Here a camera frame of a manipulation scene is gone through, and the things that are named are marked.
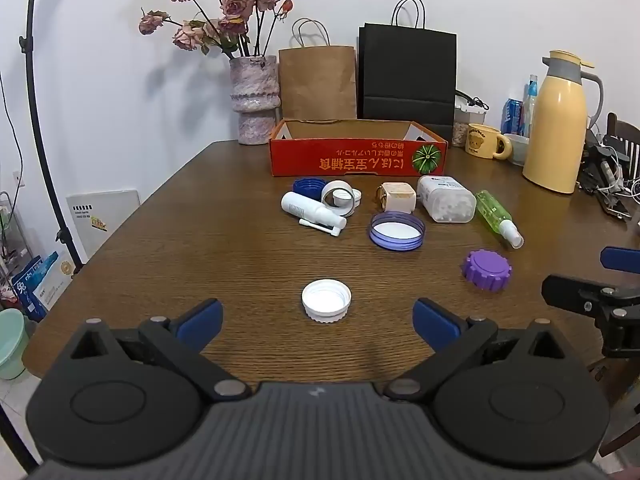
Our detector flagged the yellow thermos jug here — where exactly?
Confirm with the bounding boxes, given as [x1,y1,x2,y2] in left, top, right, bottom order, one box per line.
[522,50,604,195]

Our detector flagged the grey white cup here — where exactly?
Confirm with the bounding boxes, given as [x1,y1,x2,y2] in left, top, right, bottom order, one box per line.
[503,133,530,167]

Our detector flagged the wooden chair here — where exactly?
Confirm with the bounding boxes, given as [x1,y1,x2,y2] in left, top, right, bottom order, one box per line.
[606,112,640,181]

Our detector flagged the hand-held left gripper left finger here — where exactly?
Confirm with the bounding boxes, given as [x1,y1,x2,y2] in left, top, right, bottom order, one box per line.
[70,298,252,403]

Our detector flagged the blue round lid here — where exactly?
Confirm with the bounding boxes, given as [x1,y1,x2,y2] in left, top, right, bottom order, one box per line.
[368,211,426,251]

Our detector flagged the white spray bottle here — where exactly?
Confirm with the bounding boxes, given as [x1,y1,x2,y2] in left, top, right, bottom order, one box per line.
[281,191,348,237]

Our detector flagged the mottled pink ceramic vase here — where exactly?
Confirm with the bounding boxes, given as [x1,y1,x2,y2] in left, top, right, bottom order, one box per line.
[229,55,279,146]

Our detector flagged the purple ribbed cap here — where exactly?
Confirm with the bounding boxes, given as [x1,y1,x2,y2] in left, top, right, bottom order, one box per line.
[461,249,513,292]

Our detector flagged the white flat box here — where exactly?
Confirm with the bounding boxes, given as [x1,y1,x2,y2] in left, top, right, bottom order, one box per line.
[66,189,141,263]

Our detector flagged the white ribbed cap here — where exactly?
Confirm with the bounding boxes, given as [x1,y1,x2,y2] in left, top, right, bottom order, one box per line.
[301,279,352,323]

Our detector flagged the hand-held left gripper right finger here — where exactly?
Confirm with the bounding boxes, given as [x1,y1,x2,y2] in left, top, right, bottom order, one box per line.
[382,298,571,403]

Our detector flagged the red cardboard box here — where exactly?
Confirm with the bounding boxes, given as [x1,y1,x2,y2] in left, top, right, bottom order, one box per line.
[269,119,449,177]

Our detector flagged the green plastic bucket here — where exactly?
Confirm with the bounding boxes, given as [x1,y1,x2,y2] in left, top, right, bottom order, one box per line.
[0,308,28,381]

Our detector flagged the green spray bottle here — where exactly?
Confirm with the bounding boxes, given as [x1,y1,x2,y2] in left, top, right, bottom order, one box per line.
[475,190,525,249]

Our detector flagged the blue and white box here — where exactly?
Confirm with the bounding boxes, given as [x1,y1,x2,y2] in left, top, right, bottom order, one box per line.
[11,251,73,323]

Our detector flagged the beige square bottle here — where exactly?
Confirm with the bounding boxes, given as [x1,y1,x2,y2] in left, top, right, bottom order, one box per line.
[376,182,418,214]

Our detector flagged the black light stand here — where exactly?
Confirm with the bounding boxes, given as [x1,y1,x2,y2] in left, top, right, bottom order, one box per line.
[0,0,86,471]

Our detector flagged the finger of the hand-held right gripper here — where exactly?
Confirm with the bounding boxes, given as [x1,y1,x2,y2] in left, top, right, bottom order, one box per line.
[600,246,640,272]
[542,274,640,318]

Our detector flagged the blue drink can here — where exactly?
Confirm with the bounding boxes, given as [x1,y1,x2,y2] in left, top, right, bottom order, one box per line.
[501,98,525,136]

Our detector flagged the black cable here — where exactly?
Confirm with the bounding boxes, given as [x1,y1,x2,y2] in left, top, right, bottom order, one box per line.
[455,89,488,109]

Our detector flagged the clear water bottle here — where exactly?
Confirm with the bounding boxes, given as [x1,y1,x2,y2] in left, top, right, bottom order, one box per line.
[521,74,539,138]

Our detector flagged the dried pink roses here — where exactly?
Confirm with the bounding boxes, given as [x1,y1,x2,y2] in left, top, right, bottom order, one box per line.
[139,0,293,60]

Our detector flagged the white pill bottle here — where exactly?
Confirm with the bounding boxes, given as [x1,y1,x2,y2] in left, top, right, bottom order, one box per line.
[416,175,477,223]

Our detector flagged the clear food container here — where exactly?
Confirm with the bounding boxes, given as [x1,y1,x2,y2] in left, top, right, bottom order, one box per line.
[452,91,488,148]

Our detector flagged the white tape roll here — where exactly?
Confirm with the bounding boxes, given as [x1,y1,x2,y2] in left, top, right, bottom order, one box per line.
[321,180,357,217]

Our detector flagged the yellow bear mug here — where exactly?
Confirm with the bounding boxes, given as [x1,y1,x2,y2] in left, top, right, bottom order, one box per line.
[465,123,514,159]

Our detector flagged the brown paper bag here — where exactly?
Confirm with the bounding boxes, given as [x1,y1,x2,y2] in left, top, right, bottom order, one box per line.
[278,18,358,122]

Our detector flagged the blue ribbed cap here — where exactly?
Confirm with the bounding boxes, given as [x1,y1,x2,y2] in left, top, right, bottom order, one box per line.
[293,178,328,196]

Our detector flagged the tangled charging cables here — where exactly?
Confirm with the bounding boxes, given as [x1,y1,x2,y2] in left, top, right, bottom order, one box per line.
[577,130,640,221]

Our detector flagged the black paper bag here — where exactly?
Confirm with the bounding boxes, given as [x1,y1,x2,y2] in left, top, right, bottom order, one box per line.
[357,0,458,148]

